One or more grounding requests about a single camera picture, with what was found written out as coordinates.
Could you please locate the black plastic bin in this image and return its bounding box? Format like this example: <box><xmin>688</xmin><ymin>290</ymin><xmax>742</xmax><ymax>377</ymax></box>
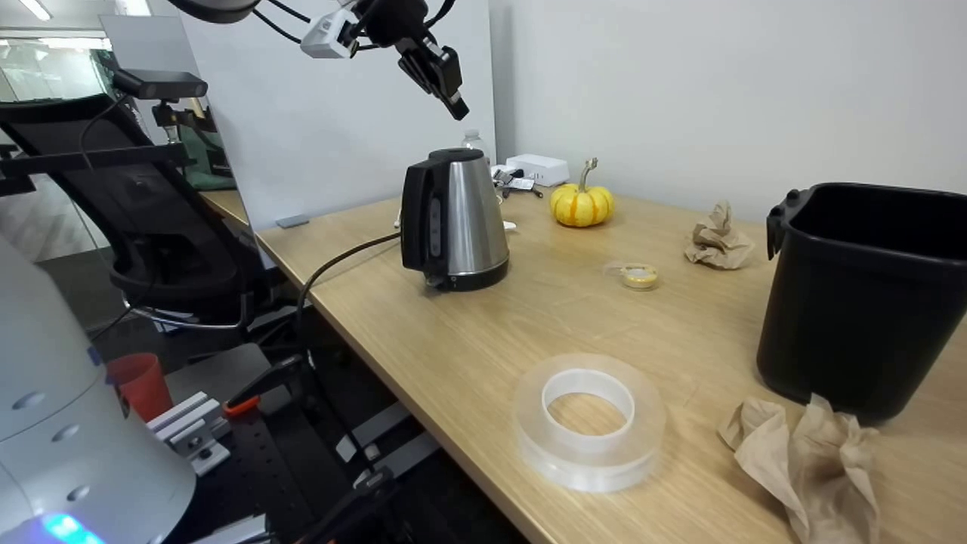
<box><xmin>757</xmin><ymin>178</ymin><xmax>967</xmax><ymax>424</ymax></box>

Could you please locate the small yellow tape roll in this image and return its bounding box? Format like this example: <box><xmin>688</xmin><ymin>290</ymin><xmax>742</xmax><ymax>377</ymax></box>
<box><xmin>611</xmin><ymin>259</ymin><xmax>664</xmax><ymax>294</ymax></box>

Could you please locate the black kettle power cable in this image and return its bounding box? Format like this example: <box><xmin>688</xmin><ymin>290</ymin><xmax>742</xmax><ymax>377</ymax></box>
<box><xmin>292</xmin><ymin>226</ymin><xmax>408</xmax><ymax>319</ymax></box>

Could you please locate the black office chair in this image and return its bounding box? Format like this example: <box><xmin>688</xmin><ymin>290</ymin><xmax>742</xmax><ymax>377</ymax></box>
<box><xmin>0</xmin><ymin>91</ymin><xmax>275</xmax><ymax>327</ymax></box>

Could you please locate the white panel board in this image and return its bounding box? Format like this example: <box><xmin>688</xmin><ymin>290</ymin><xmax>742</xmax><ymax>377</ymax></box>
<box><xmin>174</xmin><ymin>0</ymin><xmax>498</xmax><ymax>234</ymax></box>

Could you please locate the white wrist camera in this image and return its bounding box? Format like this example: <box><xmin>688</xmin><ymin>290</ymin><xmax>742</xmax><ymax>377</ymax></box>
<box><xmin>295</xmin><ymin>10</ymin><xmax>360</xmax><ymax>60</ymax></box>

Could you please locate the green fabric item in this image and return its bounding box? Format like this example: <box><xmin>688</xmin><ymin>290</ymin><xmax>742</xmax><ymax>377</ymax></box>
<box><xmin>178</xmin><ymin>107</ymin><xmax>242</xmax><ymax>194</ymax></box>

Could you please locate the small yellow pumpkin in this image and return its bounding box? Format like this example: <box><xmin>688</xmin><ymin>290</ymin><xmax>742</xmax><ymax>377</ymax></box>
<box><xmin>547</xmin><ymin>154</ymin><xmax>620</xmax><ymax>234</ymax></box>

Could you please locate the black padded armrest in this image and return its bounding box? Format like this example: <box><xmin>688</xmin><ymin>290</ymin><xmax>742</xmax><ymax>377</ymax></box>
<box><xmin>111</xmin><ymin>66</ymin><xmax>211</xmax><ymax>102</ymax></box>

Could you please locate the red cup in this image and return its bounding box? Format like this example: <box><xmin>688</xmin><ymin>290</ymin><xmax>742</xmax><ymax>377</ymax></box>
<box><xmin>102</xmin><ymin>351</ymin><xmax>174</xmax><ymax>424</ymax></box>

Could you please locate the white power strip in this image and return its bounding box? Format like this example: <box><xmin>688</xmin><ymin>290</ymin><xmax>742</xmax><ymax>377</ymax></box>
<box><xmin>502</xmin><ymin>152</ymin><xmax>574</xmax><ymax>191</ymax></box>

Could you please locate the orange handled tool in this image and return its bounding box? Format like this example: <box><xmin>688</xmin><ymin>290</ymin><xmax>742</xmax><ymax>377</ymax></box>
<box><xmin>220</xmin><ymin>392</ymin><xmax>267</xmax><ymax>424</ymax></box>

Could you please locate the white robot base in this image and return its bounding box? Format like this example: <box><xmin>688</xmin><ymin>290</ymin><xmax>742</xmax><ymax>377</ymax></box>
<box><xmin>0</xmin><ymin>236</ymin><xmax>201</xmax><ymax>544</ymax></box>

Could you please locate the large crumpled brown paper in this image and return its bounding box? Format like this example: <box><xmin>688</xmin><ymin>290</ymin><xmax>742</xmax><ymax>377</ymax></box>
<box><xmin>716</xmin><ymin>392</ymin><xmax>885</xmax><ymax>544</ymax></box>

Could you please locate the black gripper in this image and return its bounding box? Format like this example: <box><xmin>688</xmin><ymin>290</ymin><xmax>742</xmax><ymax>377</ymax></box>
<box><xmin>345</xmin><ymin>0</ymin><xmax>474</xmax><ymax>125</ymax></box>

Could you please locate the steel electric kettle black lid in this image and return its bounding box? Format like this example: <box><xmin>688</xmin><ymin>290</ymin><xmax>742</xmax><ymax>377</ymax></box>
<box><xmin>399</xmin><ymin>144</ymin><xmax>513</xmax><ymax>297</ymax></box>

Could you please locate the large clear tape roll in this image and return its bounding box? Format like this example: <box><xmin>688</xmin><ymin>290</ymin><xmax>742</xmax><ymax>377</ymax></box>
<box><xmin>510</xmin><ymin>351</ymin><xmax>671</xmax><ymax>496</ymax></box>

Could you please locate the aluminium extrusion bracket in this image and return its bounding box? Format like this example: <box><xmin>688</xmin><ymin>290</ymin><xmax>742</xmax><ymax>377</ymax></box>
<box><xmin>144</xmin><ymin>390</ymin><xmax>236</xmax><ymax>477</ymax></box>

